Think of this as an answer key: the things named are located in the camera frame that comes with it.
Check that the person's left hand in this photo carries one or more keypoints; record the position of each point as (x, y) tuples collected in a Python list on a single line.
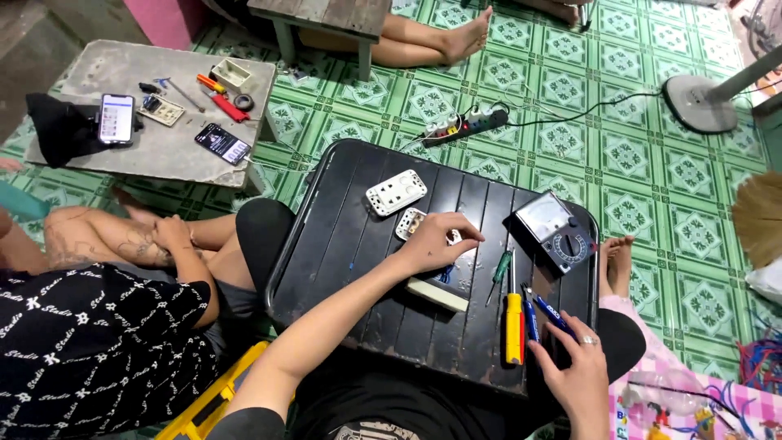
[(431, 244)]

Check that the person's right hand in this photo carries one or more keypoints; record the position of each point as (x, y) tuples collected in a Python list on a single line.
[(580, 379)]

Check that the white socket module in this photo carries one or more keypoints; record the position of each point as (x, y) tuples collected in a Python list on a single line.
[(410, 223)]

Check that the person's right leg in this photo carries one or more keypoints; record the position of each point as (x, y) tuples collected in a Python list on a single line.
[(620, 345)]

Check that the person's leg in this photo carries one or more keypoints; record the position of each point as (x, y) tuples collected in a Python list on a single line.
[(620, 345), (266, 238)]

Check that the white socket faceplate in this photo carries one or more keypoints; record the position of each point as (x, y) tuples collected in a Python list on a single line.
[(396, 192)]

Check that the black metal tray table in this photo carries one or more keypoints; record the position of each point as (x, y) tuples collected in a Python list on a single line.
[(354, 244)]

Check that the clear plastic bag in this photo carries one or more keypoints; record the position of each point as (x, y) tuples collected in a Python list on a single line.
[(663, 391)]

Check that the black analog multimeter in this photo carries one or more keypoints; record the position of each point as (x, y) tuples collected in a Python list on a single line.
[(544, 217)]

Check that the person's feet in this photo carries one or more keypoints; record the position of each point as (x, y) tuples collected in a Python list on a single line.
[(617, 266)]

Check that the black power strip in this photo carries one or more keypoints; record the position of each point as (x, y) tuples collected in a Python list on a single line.
[(482, 122)]

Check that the pink checked mat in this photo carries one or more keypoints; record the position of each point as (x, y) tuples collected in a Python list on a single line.
[(733, 403)]

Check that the person's black shirt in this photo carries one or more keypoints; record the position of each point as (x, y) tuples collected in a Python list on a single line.
[(397, 403)]

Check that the person's left leg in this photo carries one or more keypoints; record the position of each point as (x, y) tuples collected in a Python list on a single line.
[(266, 238)]

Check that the white bag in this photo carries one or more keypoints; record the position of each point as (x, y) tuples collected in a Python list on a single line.
[(768, 282)]

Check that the black smartphone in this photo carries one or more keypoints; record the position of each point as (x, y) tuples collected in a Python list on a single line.
[(223, 143)]

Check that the black tape roll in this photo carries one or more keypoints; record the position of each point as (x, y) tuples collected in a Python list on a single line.
[(244, 102)]

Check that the straw broom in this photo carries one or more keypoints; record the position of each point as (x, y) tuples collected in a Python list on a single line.
[(760, 220)]

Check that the red utility knife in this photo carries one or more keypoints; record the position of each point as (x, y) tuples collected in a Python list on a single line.
[(229, 107)]

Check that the wooden stool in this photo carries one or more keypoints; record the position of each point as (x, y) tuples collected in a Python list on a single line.
[(324, 18)]

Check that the yellow toolbox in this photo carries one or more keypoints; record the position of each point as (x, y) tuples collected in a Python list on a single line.
[(208, 403)]

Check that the metal rod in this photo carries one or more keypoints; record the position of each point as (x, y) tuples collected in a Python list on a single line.
[(586, 15)]

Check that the grey concrete slab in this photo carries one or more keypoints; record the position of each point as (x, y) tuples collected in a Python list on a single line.
[(165, 153)]

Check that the thin metal screwdriver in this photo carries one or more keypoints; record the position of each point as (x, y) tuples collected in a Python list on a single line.
[(183, 95)]

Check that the cream socket plate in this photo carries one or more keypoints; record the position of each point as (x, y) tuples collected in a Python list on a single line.
[(161, 110)]

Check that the small black tool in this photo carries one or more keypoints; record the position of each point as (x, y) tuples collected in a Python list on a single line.
[(150, 87)]

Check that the smartphone on stand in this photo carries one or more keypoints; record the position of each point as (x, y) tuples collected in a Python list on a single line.
[(116, 118)]

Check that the black cloth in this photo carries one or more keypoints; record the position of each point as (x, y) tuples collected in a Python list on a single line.
[(61, 128)]

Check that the fan grille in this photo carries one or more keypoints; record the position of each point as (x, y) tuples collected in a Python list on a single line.
[(767, 27)]

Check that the teal plastic object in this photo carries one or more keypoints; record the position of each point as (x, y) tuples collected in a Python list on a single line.
[(21, 201)]

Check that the cream electrical wall box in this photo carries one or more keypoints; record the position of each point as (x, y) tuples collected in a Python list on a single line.
[(437, 296)]

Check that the white open wall box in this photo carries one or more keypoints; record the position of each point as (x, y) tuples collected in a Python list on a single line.
[(231, 73)]

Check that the white pedestal fan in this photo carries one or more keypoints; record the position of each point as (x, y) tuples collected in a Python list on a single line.
[(699, 104)]

